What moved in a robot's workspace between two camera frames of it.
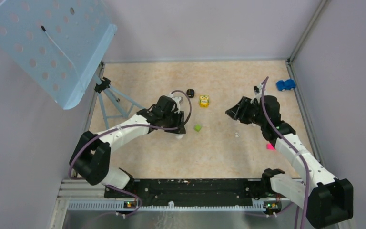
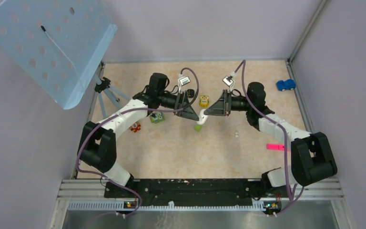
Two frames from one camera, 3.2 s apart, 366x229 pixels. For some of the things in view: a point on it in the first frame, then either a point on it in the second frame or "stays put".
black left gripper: x=179 y=117 -> x=188 y=112
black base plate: x=188 y=191 stays put
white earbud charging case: x=179 y=136 -> x=202 y=117
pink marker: x=270 y=147 stays put
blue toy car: x=289 y=84 stays put
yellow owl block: x=204 y=101 stays put
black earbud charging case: x=190 y=93 stays put
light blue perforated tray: x=58 y=44 stays put
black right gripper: x=238 y=111 -> x=216 y=109
